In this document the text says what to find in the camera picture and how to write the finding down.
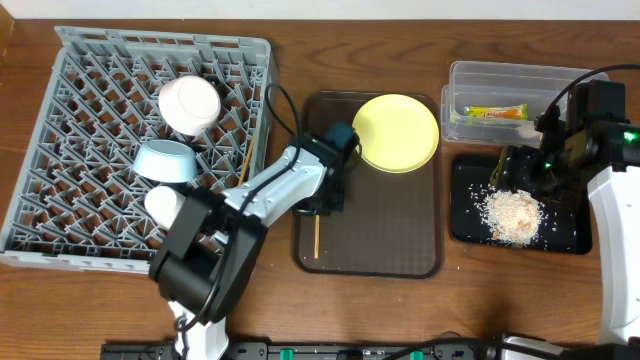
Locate green orange snack wrapper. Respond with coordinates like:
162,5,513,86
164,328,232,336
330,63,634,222
463,104,528,121

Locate yellow plate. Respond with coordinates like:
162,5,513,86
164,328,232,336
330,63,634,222
352,94,440,173

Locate pink bowl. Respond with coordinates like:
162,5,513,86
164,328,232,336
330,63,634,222
158,75,222,136

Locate white cup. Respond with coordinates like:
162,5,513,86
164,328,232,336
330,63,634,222
144,186,186,230

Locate light blue bowl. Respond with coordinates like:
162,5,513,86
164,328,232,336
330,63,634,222
132,139,197,183

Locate wooden chopstick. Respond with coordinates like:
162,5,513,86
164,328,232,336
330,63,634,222
238,136,255,186
314,215,321,259

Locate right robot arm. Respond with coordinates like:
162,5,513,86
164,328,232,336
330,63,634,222
491,75,639,359

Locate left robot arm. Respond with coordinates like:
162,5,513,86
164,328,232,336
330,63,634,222
149,134,361,359

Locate black food waste tray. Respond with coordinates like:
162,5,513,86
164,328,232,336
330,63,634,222
450,154,593,255

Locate clear plastic waste bin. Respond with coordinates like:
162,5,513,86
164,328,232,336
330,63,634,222
440,61,587,147

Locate grey dishwasher rack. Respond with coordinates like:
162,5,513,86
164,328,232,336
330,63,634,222
1,26,277,274

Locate spilled rice pile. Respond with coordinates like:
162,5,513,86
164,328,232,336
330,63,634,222
464,183,558,250

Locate brown serving tray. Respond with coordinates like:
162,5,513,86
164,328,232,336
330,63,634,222
292,91,443,279

